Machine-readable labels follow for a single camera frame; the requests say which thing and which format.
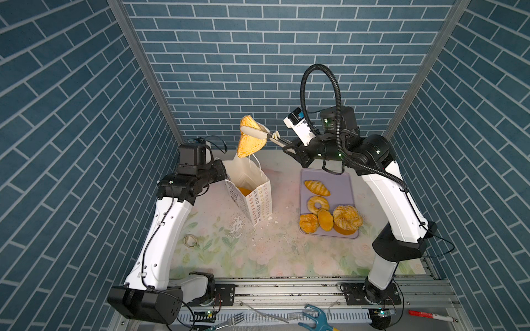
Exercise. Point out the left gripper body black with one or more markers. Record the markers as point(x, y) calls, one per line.
point(213, 173)

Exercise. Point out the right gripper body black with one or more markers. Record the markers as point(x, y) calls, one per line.
point(319, 148)

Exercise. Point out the long oval orange bread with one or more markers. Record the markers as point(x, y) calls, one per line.
point(244, 191)

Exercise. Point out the white paper gift bag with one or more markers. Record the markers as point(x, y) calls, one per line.
point(249, 188)

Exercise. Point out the triangular sandwich bread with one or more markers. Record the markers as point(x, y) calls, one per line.
point(248, 144)

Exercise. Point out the small croissant bread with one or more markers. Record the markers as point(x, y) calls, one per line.
point(317, 187)

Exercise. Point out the metal bread tongs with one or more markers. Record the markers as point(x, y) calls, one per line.
point(271, 137)

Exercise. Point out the small smooth oval bread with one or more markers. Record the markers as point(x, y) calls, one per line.
point(325, 219)

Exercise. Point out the round ridged bun bread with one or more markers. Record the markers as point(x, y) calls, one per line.
point(309, 223)

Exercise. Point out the ring donut bread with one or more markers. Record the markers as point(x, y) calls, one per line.
point(317, 203)

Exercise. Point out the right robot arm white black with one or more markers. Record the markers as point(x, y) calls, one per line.
point(404, 236)

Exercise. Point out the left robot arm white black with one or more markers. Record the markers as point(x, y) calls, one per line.
point(161, 248)

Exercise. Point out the lavender plastic tray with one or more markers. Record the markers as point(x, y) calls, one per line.
point(341, 194)

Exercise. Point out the metal fork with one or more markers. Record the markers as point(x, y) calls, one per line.
point(230, 322)

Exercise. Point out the teal plastic clamp tool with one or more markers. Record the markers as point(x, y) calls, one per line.
point(318, 318)

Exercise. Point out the red white marker pen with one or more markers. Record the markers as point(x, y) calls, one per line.
point(434, 316)

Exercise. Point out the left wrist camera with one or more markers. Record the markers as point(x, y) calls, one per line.
point(194, 158)

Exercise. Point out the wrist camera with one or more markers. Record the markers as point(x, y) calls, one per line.
point(194, 158)
point(306, 129)

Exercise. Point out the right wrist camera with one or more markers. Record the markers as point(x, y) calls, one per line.
point(306, 129)

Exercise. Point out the large twisted ring bread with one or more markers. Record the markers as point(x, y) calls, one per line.
point(347, 219)

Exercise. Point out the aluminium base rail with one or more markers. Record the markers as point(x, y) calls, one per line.
point(283, 293)

